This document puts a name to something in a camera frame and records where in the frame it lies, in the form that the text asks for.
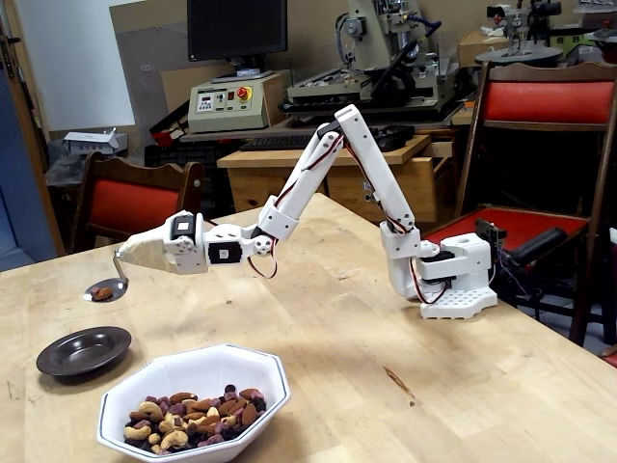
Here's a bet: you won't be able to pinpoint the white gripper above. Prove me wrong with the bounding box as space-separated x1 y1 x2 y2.
120 210 209 276

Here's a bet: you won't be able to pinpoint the beige masking tape wrap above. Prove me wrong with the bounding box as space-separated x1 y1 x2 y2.
115 229 175 275

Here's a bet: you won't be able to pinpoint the bent metal spoon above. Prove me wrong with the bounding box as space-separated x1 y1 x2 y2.
83 250 132 304

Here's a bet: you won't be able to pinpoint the small wooden red-cushion chair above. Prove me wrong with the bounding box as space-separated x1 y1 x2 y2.
69 150 206 255

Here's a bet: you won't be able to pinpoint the black plastic crate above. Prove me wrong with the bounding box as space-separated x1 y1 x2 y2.
144 142 237 170

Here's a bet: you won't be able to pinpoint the black red-edged case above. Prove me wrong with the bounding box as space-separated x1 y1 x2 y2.
148 102 190 147

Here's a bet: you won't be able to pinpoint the clear plastic bag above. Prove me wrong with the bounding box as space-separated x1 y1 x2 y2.
45 153 88 189

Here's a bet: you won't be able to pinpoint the white paper model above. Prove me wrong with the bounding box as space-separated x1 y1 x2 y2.
63 127 129 156

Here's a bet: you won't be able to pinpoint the light wooden workbench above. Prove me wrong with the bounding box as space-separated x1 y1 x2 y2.
216 132 457 226

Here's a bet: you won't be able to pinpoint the dark round plate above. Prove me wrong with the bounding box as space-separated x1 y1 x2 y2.
36 325 133 378

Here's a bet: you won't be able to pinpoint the white octagonal bowl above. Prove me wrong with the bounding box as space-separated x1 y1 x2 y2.
95 342 292 463

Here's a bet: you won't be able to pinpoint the blue door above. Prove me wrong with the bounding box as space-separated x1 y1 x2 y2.
0 67 57 274

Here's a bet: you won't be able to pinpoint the beige control box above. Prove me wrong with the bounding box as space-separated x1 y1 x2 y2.
187 71 285 135

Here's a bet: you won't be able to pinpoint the brown cardboard sheet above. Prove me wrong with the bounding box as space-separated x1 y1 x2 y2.
160 64 237 127

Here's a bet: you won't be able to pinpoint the black keyboard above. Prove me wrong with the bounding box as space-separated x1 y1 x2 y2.
239 132 319 152

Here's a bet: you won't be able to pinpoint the grey board panel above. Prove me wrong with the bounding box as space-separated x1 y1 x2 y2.
109 0 192 141

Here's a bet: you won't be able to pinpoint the mixed nuts and fruit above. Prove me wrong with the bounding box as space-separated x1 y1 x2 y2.
123 384 267 454

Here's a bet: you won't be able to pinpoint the white board panel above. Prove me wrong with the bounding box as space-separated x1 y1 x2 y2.
16 0 136 132

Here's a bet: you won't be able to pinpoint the black computer monitor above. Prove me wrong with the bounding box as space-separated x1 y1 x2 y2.
186 0 289 83

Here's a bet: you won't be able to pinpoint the black plastic tray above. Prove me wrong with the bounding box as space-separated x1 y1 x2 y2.
368 123 416 151

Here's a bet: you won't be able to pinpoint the beige milling machine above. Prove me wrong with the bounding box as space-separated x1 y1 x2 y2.
279 0 467 129

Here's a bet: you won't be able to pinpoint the robot controller circuit board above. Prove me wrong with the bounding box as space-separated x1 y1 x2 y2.
475 217 508 251

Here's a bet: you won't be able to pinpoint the brown cardboard box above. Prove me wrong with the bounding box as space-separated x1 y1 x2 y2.
456 29 512 68

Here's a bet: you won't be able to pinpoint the large wooden red-cushion chair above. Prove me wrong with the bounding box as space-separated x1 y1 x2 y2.
426 60 617 348

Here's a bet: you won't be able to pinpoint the small mechanical device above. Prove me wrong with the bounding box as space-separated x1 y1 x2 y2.
486 0 563 49

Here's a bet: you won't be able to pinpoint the green box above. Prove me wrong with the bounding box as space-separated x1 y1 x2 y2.
549 27 609 49

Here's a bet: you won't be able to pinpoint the wrist servo cable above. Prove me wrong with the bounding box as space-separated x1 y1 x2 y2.
247 235 280 281

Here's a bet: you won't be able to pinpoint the dark door handle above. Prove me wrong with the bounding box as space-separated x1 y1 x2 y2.
0 26 21 81

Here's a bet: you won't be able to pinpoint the thin controller board wires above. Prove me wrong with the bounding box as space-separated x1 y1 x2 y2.
496 248 544 310

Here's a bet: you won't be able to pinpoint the black cylindrical handle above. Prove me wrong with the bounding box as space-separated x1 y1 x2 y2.
510 228 568 271

